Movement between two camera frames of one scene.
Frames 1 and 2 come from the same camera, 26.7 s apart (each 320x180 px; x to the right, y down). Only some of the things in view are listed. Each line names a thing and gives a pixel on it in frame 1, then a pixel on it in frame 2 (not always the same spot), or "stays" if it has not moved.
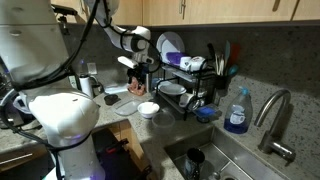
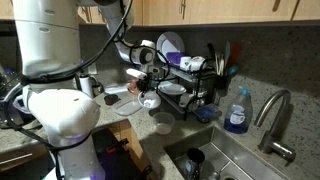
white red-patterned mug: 196,63 stays
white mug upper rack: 185,63 stays
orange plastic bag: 134,88 stays
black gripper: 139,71 to 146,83
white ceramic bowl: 148,109 to 149,99
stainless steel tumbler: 86,85 stays
